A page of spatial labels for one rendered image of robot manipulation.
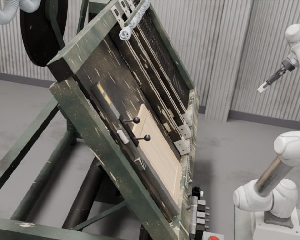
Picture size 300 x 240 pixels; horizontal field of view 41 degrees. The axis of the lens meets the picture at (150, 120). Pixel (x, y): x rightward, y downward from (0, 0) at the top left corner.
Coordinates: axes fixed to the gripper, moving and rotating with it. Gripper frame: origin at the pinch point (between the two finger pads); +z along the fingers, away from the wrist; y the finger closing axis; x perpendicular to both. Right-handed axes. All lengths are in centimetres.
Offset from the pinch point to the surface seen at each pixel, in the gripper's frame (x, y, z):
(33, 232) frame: -32, 53, 146
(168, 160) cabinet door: -4, -11, 80
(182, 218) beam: 25, 20, 86
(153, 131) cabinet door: -25, -8, 72
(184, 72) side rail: -43, -155, 64
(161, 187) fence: 2, 26, 79
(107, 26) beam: -90, 8, 39
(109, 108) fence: -51, 41, 61
